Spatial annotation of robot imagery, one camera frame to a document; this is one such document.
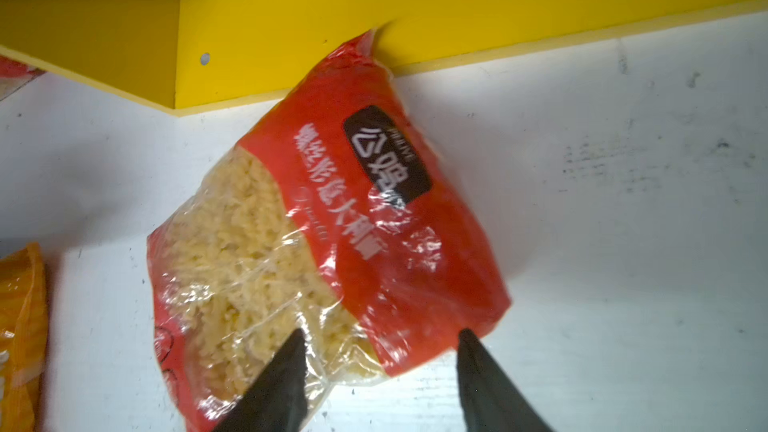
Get blue macaroni bag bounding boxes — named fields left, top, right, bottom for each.
left=1, top=243, right=49, bottom=432

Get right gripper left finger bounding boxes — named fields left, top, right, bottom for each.
left=214, top=329, right=308, bottom=432

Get yellow shelf pink blue boards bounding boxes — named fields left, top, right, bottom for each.
left=1, top=0, right=767, bottom=116

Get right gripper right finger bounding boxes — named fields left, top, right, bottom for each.
left=457, top=328, right=552, bottom=432

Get red macaroni bag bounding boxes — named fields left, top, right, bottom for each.
left=147, top=32, right=511, bottom=431
left=0, top=56, right=45, bottom=101

